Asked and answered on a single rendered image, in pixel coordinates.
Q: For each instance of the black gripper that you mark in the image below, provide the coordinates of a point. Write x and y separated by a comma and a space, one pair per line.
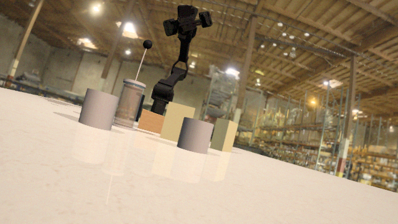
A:
186, 24

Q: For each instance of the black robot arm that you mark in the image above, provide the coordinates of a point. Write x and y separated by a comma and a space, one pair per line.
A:
163, 91

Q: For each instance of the glass coffee press with black knob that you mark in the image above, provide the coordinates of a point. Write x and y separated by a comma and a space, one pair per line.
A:
131, 99

